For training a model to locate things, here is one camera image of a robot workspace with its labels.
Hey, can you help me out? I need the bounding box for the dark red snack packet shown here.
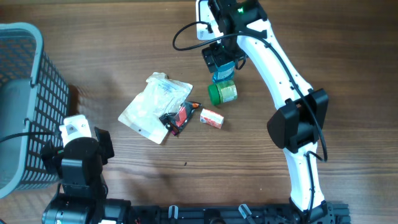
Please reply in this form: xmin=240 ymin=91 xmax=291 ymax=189
xmin=159 ymin=101 xmax=201 ymax=136

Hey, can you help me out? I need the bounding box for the black right camera cable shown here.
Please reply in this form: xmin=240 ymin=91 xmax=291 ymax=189
xmin=172 ymin=21 xmax=329 ymax=218

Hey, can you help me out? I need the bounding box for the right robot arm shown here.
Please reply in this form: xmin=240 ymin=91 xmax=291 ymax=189
xmin=195 ymin=1 xmax=335 ymax=223

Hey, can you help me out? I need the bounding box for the white snack pouch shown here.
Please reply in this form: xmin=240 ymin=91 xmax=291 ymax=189
xmin=118 ymin=72 xmax=193 ymax=144

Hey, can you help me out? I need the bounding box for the red Kleenex tissue pack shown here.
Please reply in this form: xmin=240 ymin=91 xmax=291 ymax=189
xmin=200 ymin=108 xmax=224 ymax=129

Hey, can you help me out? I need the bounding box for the teal Listerine mouthwash bottle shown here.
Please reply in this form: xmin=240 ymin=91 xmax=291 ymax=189
xmin=212 ymin=61 xmax=235 ymax=83

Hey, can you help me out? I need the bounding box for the white barcode scanner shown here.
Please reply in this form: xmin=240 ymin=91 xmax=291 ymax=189
xmin=195 ymin=0 xmax=222 ymax=41

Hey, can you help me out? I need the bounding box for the green lidded jar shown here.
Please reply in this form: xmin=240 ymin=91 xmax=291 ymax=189
xmin=208 ymin=80 xmax=238 ymax=106

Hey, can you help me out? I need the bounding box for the grey plastic mesh basket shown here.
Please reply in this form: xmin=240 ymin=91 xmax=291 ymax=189
xmin=1 ymin=22 xmax=70 ymax=198

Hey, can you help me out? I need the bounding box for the black camera cable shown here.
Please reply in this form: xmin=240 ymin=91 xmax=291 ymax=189
xmin=172 ymin=21 xmax=329 ymax=218
xmin=0 ymin=131 xmax=62 ymax=144

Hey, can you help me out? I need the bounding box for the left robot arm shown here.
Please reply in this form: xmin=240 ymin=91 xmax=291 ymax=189
xmin=40 ymin=127 xmax=131 ymax=224

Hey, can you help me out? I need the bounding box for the black left camera cable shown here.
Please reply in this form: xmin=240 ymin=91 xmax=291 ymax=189
xmin=0 ymin=131 xmax=62 ymax=144

